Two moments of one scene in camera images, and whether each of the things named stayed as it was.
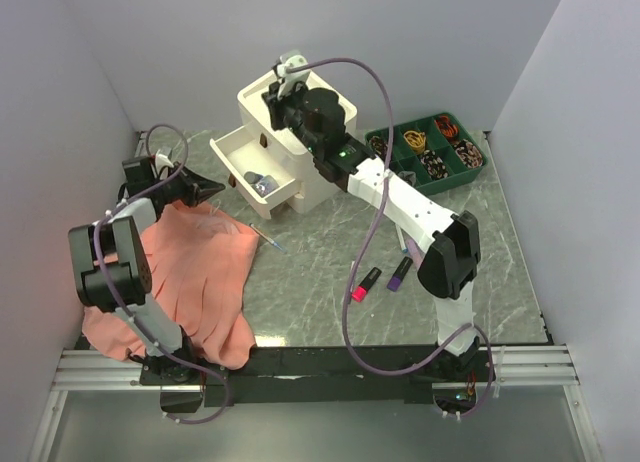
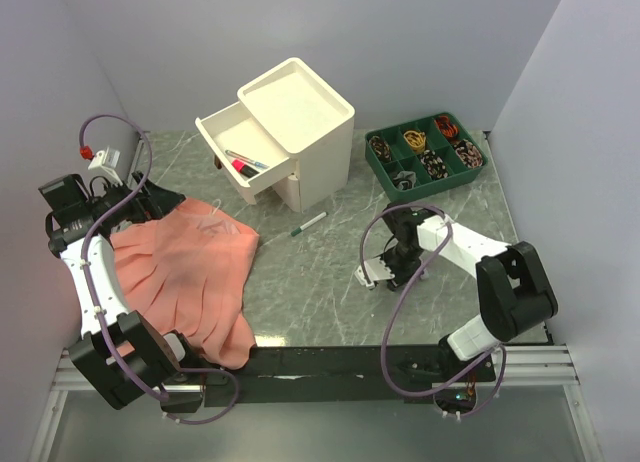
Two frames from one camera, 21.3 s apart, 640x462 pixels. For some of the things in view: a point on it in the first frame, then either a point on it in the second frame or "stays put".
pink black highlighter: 360,292 -> 243,168
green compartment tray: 430,153 stays put
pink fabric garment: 201,270 stays put
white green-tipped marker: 348,288 -> 309,223
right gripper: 276,103 -> 400,277
